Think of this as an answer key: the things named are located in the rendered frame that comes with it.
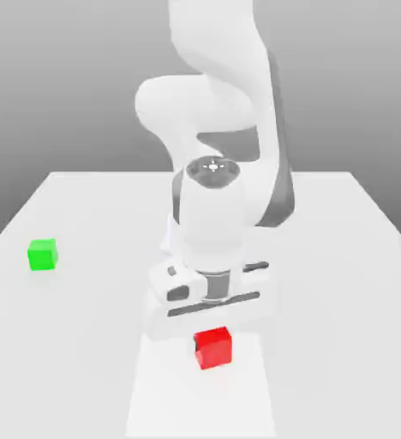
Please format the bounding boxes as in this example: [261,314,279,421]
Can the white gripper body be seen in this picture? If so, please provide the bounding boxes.
[144,270,279,341]

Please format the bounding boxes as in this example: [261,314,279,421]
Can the small red cube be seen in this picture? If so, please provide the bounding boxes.
[193,326,233,371]

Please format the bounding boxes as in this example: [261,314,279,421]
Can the small green cube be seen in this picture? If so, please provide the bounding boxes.
[27,238,59,272]

